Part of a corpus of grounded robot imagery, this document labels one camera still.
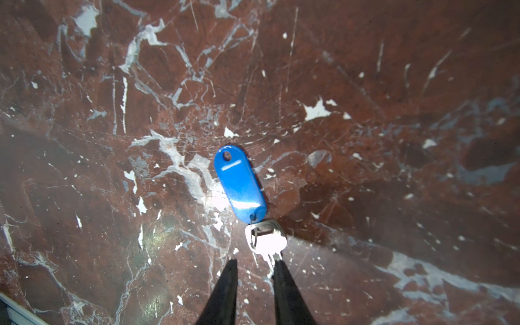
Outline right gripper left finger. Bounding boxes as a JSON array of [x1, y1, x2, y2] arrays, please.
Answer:
[[196, 259, 238, 325]]

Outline blue tagged key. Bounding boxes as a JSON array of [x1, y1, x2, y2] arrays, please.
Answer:
[[214, 145, 288, 276]]

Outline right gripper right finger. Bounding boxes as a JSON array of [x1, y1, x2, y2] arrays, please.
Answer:
[[273, 260, 317, 325]]

